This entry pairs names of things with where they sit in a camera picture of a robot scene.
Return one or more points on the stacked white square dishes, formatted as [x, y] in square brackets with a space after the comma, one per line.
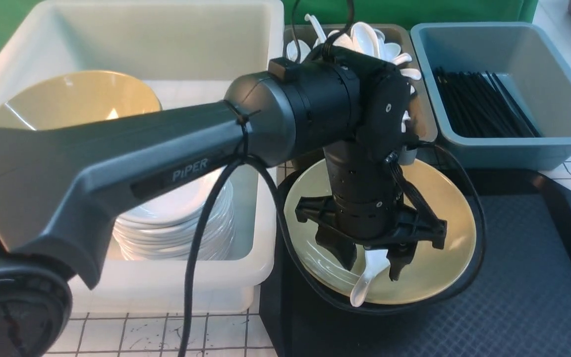
[164, 228]

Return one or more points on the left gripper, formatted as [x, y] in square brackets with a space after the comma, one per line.
[371, 204]

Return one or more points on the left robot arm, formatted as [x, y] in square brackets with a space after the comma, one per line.
[61, 190]

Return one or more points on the black serving tray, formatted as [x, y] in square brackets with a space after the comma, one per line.
[518, 306]

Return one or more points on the pile of black chopsticks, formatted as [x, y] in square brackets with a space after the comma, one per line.
[479, 105]

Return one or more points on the blue-grey chopstick tray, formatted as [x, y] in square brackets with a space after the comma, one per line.
[532, 71]

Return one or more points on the yellow-green noodle bowl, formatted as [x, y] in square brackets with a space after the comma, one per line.
[432, 271]

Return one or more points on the stacked yellow-green bowls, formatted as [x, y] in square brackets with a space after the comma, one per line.
[78, 98]

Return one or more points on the pile of white spoons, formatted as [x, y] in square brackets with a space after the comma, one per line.
[363, 39]

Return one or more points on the grey spoon tray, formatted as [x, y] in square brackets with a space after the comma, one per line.
[420, 110]

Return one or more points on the large white plastic tub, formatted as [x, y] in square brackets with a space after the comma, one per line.
[188, 51]

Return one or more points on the white soup spoon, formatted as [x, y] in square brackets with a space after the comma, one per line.
[376, 262]

